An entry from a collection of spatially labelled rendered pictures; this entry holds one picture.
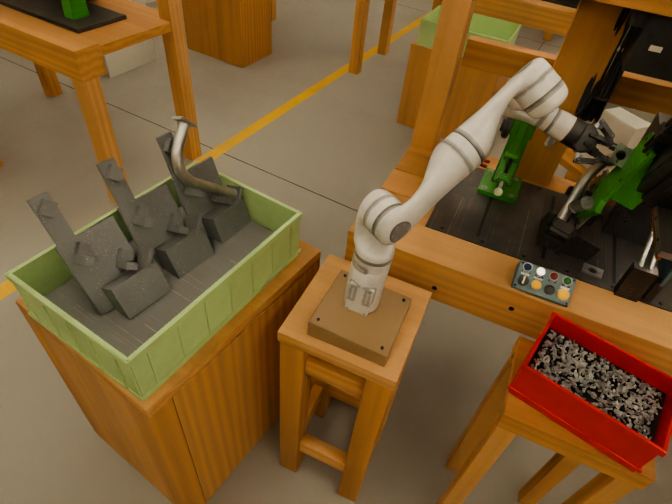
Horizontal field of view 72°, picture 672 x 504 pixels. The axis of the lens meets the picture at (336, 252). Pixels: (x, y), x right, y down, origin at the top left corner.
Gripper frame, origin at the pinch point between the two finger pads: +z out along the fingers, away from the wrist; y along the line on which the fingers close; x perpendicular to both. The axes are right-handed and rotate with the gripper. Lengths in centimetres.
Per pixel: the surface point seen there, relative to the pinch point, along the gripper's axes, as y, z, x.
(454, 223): -35.8, -25.0, 15.3
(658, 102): 29.5, 9.8, 21.1
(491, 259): -40.5, -11.7, 5.4
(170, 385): -108, -67, -27
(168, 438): -124, -62, -18
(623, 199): -10.1, 7.2, -3.5
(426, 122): -6, -50, 43
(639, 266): -23.4, 19.4, -4.8
